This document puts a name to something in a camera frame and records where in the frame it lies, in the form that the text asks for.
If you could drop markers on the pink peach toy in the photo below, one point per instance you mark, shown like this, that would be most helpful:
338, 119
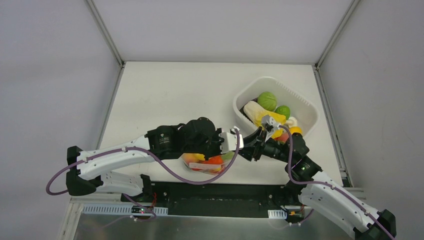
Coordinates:
283, 137

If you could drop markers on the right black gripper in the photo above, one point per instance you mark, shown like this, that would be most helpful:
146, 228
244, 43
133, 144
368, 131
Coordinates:
271, 148

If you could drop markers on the white plastic basin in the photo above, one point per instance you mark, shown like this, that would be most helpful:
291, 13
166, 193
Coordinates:
301, 108

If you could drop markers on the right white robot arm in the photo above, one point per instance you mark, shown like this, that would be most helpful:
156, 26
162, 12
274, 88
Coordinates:
309, 185

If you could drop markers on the light green fruit toy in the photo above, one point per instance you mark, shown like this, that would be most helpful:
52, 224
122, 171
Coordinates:
283, 110

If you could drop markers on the yellow napa cabbage toy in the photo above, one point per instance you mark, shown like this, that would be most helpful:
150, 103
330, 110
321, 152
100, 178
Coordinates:
255, 113

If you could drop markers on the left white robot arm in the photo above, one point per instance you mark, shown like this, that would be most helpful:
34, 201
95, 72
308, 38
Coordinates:
88, 169

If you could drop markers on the round green cabbage toy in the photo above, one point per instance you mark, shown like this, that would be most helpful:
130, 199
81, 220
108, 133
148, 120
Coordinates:
267, 100

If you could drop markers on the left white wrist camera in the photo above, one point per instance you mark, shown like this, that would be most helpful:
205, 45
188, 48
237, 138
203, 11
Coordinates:
232, 140

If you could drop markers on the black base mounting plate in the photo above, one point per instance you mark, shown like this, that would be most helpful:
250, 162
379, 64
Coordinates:
216, 200

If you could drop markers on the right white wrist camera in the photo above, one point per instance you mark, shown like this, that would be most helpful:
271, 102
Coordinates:
271, 127

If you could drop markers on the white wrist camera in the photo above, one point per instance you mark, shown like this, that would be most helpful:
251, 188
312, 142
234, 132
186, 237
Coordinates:
271, 127
232, 140

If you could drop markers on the white mushroom toy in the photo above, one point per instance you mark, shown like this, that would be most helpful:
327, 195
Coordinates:
292, 122

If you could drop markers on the clear zip top bag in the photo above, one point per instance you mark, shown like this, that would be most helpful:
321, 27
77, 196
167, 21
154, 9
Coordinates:
226, 157

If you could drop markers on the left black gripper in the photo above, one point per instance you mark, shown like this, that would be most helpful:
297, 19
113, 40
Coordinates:
200, 136

